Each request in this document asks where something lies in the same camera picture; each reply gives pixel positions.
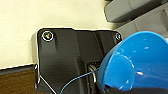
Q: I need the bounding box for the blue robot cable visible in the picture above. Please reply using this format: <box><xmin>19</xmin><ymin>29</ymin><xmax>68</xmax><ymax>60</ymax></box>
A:
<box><xmin>59</xmin><ymin>68</ymin><xmax>100</xmax><ymax>94</ymax></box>

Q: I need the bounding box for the blue bowl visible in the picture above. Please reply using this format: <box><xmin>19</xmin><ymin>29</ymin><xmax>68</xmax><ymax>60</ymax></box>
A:
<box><xmin>99</xmin><ymin>30</ymin><xmax>168</xmax><ymax>93</ymax></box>

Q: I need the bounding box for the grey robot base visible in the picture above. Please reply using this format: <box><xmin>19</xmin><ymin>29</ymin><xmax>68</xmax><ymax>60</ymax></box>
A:
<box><xmin>33</xmin><ymin>28</ymin><xmax>123</xmax><ymax>94</ymax></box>

